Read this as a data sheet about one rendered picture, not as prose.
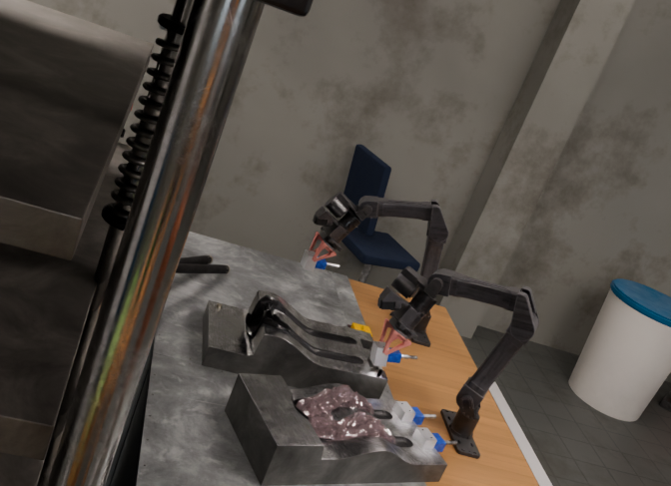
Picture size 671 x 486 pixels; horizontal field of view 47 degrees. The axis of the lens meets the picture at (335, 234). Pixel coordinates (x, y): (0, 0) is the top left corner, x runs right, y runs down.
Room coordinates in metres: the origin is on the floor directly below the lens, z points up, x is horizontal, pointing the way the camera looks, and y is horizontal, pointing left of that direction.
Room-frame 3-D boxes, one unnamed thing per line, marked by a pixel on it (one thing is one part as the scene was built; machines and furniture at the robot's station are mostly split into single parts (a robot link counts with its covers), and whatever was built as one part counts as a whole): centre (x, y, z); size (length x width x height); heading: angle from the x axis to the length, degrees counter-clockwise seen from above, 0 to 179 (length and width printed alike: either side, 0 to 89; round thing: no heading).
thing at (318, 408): (1.66, -0.19, 0.90); 0.26 x 0.18 x 0.08; 123
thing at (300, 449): (1.66, -0.19, 0.85); 0.50 x 0.26 x 0.11; 123
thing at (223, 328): (1.98, -0.01, 0.87); 0.50 x 0.26 x 0.14; 106
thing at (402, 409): (1.86, -0.38, 0.85); 0.13 x 0.05 x 0.05; 123
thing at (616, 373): (4.57, -1.96, 0.36); 0.57 x 0.57 x 0.72
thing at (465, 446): (1.95, -0.53, 0.84); 0.20 x 0.07 x 0.08; 14
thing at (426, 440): (1.77, -0.44, 0.85); 0.13 x 0.05 x 0.05; 123
